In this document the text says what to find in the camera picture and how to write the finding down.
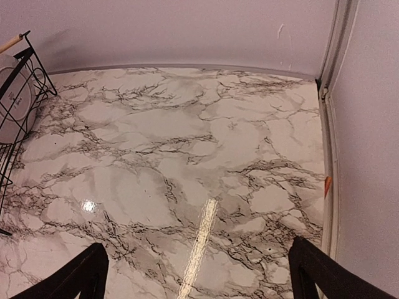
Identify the red teal floral plate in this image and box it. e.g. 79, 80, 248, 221
1, 67, 36, 145

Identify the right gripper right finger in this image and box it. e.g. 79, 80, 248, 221
289, 236, 393, 298

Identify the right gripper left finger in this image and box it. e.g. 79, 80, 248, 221
13, 243, 109, 298

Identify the black wire dish rack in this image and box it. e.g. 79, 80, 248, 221
0, 30, 59, 236

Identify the right aluminium frame post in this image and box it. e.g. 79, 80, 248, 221
317, 1, 361, 260

